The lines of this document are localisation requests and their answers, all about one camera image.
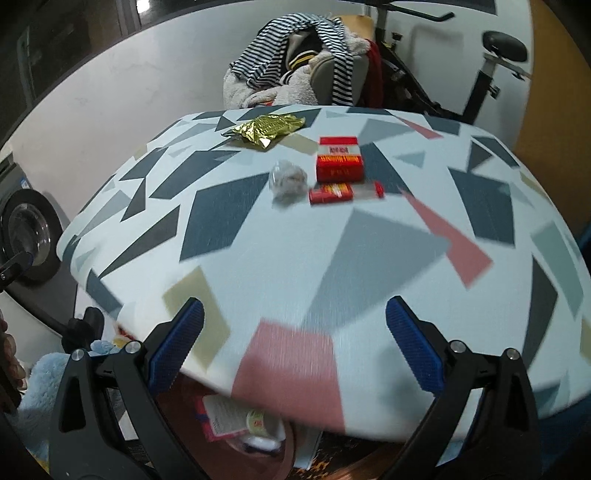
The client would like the fuzzy beige garment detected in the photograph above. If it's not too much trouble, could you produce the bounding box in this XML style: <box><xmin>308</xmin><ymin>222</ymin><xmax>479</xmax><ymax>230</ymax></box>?
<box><xmin>223</xmin><ymin>39</ymin><xmax>370</xmax><ymax>109</ymax></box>

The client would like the red white cardboard box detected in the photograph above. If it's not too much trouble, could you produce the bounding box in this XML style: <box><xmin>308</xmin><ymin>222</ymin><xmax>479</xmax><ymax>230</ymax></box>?
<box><xmin>316</xmin><ymin>135</ymin><xmax>363</xmax><ymax>183</ymax></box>

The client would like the small red packet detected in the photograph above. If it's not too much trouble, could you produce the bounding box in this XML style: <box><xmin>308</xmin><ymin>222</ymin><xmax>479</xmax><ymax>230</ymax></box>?
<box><xmin>308</xmin><ymin>181</ymin><xmax>385</xmax><ymax>205</ymax></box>

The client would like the black exercise bike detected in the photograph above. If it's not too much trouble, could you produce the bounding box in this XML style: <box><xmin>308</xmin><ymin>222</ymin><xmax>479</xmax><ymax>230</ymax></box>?
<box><xmin>365</xmin><ymin>0</ymin><xmax>532</xmax><ymax>125</ymax></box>

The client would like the grey washing machine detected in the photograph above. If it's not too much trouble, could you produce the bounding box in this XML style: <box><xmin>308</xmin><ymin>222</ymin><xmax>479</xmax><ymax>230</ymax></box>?
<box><xmin>0</xmin><ymin>152</ymin><xmax>88</xmax><ymax>324</ymax></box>

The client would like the round copper trash bin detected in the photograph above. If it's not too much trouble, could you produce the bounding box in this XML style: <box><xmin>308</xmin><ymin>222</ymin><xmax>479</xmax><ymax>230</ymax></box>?
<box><xmin>154</xmin><ymin>369</ymin><xmax>416</xmax><ymax>480</ymax></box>

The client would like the geometric patterned table cover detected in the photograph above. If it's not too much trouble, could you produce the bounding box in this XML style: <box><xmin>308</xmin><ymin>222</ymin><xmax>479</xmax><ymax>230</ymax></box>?
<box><xmin>55</xmin><ymin>105</ymin><xmax>591</xmax><ymax>437</ymax></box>

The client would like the person's left forearm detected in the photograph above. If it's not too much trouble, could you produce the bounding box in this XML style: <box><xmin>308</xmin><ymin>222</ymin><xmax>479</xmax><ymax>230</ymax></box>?
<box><xmin>14</xmin><ymin>353</ymin><xmax>75</xmax><ymax>467</ymax></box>

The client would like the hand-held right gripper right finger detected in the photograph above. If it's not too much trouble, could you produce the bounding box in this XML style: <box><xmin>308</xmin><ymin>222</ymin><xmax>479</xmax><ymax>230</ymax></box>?
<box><xmin>385</xmin><ymin>295</ymin><xmax>541</xmax><ymax>480</ymax></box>

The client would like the crumpled clear plastic wrap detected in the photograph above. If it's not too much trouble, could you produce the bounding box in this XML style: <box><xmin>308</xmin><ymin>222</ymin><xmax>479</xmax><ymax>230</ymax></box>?
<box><xmin>269</xmin><ymin>159</ymin><xmax>308</xmax><ymax>206</ymax></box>

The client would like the wooden chair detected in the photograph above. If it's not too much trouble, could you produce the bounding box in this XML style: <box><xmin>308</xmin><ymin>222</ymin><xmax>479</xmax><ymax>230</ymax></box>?
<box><xmin>339</xmin><ymin>14</ymin><xmax>375</xmax><ymax>42</ymax></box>

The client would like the dark jacket with yellow stripes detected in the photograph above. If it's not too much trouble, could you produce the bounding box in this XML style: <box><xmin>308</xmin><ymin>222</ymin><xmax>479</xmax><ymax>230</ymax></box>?
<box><xmin>281</xmin><ymin>30</ymin><xmax>333</xmax><ymax>77</ymax></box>

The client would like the black gold patterned rug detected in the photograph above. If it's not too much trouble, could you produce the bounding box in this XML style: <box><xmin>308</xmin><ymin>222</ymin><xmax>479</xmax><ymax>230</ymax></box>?
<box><xmin>314</xmin><ymin>429</ymin><xmax>407</xmax><ymax>467</ymax></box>

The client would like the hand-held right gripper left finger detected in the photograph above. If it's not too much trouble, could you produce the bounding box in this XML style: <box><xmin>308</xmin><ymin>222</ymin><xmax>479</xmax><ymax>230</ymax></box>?
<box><xmin>48</xmin><ymin>296</ymin><xmax>206</xmax><ymax>480</ymax></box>

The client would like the pile of clothes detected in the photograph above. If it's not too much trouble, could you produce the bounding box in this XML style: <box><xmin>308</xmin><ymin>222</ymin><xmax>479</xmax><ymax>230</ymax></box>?
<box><xmin>230</xmin><ymin>14</ymin><xmax>354</xmax><ymax>107</ymax></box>

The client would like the green instant noodle cup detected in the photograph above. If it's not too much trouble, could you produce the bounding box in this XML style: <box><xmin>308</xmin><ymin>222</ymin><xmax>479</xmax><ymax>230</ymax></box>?
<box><xmin>245</xmin><ymin>408</ymin><xmax>287</xmax><ymax>439</ymax></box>

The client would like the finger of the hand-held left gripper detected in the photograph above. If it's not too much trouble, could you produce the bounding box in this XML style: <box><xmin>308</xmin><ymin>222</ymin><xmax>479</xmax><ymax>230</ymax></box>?
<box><xmin>60</xmin><ymin>307</ymin><xmax>105</xmax><ymax>354</ymax></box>
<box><xmin>0</xmin><ymin>251</ymin><xmax>35</xmax><ymax>284</ymax></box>

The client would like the crumpled gold wrapper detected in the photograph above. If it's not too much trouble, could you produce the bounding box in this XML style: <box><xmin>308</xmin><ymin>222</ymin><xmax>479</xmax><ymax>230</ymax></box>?
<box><xmin>221</xmin><ymin>114</ymin><xmax>306</xmax><ymax>151</ymax></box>

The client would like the red garment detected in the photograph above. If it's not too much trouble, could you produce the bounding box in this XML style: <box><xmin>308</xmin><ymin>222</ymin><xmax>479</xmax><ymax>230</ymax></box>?
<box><xmin>367</xmin><ymin>39</ymin><xmax>386</xmax><ymax>109</ymax></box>

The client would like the person's left hand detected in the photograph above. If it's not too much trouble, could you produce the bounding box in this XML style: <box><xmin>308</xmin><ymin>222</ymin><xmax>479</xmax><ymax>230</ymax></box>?
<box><xmin>0</xmin><ymin>311</ymin><xmax>27</xmax><ymax>393</ymax></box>

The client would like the red white flat packet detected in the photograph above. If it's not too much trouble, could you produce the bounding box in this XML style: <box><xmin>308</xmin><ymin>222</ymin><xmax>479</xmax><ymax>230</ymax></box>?
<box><xmin>194</xmin><ymin>392</ymin><xmax>252</xmax><ymax>444</ymax></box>

